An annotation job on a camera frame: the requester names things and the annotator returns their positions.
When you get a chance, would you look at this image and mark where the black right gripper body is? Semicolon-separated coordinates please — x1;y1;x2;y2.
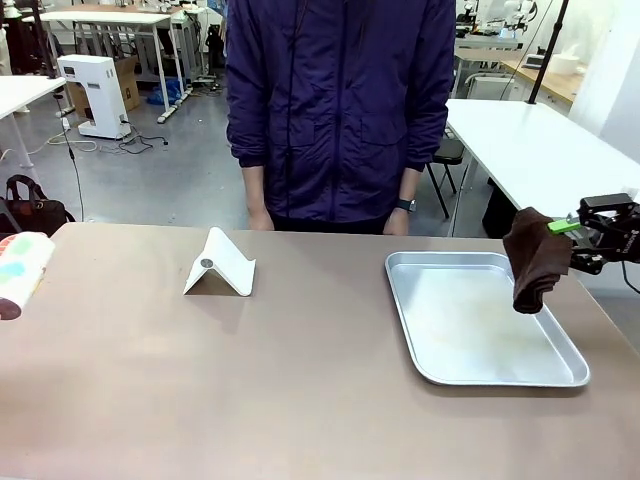
574;192;640;276

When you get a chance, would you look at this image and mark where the brown cloth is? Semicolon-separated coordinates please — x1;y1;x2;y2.
502;207;574;316

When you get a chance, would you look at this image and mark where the lint roller with pink frame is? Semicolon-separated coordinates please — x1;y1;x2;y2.
0;231;57;322

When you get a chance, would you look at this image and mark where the person's right forearm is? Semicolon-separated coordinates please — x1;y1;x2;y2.
242;164;271;204

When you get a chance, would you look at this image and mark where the person's left forearm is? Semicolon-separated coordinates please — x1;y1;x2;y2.
399;167;426;202

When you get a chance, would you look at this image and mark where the person's left hand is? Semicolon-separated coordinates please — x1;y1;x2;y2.
382;209;412;236

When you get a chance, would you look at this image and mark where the person's right hand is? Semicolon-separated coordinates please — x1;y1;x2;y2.
247;199;276;231

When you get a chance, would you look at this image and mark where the black chair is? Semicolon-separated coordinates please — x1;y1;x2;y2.
424;127;471;219

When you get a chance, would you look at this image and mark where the wooden top table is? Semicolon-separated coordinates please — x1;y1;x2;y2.
499;52;586;104

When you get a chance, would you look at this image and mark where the silver metal tray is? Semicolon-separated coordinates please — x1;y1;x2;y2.
383;250;591;388

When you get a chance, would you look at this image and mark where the white cabinet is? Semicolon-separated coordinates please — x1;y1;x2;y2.
467;73;524;101

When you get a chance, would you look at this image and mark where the white tissue roll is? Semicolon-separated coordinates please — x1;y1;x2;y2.
548;44;584;77

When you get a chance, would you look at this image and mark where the black slanted pole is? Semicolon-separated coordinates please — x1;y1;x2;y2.
528;0;571;105

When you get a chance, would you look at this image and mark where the person in navy jacket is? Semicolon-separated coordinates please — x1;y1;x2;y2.
224;0;457;224

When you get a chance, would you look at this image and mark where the white folded stand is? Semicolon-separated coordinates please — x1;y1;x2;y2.
182;226;257;298

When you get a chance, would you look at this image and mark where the blue plastic bag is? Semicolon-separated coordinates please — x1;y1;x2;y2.
146;77;184;106

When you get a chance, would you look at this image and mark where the cardboard box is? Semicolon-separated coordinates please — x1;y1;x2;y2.
67;55;142;119

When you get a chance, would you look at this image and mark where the white machine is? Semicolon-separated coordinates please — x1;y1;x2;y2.
56;54;132;140

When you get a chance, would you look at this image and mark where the long white lab table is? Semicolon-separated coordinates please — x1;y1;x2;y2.
37;9;174;124

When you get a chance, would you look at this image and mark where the black tripod stand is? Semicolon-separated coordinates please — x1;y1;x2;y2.
29;0;59;81

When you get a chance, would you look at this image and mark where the small white table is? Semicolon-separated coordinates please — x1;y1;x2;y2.
0;74;67;169

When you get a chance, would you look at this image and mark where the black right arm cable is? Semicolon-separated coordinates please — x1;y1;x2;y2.
621;258;640;295

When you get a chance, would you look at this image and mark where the black floor cable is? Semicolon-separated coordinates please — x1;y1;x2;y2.
117;122;170;156

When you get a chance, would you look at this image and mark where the thin black hanging cable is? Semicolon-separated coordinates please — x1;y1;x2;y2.
57;87;87;224

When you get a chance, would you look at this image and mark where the white floor cable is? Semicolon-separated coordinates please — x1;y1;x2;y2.
27;117;99;156

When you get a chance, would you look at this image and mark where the dark bag with straps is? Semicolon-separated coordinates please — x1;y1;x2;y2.
0;174;77;236

